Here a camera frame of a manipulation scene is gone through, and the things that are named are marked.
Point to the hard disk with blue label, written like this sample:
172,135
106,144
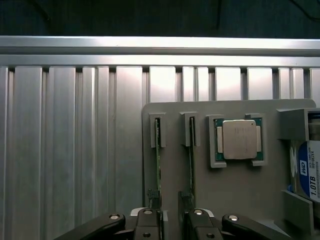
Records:
308,165

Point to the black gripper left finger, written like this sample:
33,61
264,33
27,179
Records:
147,222

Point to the green RAM stick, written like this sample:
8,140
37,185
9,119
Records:
192,162
158,162

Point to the grey plastic parts rack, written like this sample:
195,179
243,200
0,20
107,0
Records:
237,190

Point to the CPU with silver lid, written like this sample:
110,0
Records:
238,138

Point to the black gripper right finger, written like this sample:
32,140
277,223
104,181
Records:
197,225

